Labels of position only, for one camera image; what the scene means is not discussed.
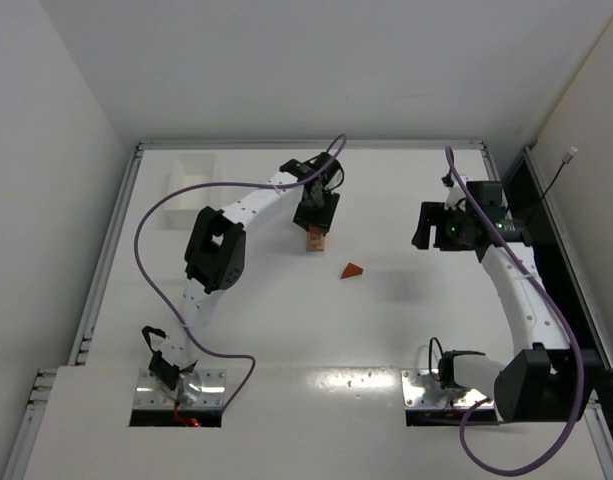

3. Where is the light wooden long block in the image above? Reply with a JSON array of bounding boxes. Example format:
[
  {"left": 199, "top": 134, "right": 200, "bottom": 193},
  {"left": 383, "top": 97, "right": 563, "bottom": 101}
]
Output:
[{"left": 306, "top": 234, "right": 325, "bottom": 252}]

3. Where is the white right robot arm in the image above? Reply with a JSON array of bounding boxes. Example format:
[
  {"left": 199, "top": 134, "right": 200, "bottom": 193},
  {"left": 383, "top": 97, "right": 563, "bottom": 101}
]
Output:
[{"left": 412, "top": 202, "right": 601, "bottom": 422}]

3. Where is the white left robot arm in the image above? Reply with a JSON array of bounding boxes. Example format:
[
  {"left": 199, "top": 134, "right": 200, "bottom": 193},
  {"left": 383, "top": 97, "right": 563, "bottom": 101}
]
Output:
[{"left": 133, "top": 151, "right": 345, "bottom": 393}]

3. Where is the red-brown wooden triangle block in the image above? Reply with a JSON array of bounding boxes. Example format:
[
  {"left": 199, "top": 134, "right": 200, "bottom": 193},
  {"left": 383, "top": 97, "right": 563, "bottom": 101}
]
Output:
[{"left": 340, "top": 262, "right": 364, "bottom": 279}]

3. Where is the white plastic tray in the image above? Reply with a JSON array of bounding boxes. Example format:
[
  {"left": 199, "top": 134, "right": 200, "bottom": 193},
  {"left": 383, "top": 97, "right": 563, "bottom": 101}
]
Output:
[{"left": 163, "top": 152, "right": 222, "bottom": 231}]

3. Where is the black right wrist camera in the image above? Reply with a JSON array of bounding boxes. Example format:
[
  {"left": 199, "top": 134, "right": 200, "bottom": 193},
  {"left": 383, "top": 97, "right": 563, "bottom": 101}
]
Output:
[{"left": 466, "top": 181, "right": 503, "bottom": 211}]

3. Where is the aluminium table edge rail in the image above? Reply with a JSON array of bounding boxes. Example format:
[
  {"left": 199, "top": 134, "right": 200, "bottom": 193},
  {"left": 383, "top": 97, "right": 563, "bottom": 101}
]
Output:
[{"left": 481, "top": 160, "right": 568, "bottom": 357}]

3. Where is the black wall cable with plug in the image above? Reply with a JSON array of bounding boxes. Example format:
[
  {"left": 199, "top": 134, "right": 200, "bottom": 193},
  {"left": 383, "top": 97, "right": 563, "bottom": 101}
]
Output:
[{"left": 515, "top": 145, "right": 579, "bottom": 241}]

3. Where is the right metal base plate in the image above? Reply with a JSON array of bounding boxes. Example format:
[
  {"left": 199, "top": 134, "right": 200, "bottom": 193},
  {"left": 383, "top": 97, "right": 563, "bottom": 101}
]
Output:
[{"left": 400, "top": 369, "right": 485, "bottom": 413}]

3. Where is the metal base plate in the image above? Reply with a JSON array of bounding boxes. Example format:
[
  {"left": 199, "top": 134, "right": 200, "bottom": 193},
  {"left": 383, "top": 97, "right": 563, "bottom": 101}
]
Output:
[
  {"left": 400, "top": 369, "right": 485, "bottom": 413},
  {"left": 133, "top": 369, "right": 226, "bottom": 412}
]

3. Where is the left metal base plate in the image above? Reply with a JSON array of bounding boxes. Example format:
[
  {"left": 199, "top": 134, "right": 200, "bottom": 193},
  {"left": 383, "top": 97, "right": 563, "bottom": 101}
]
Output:
[{"left": 133, "top": 369, "right": 226, "bottom": 412}]

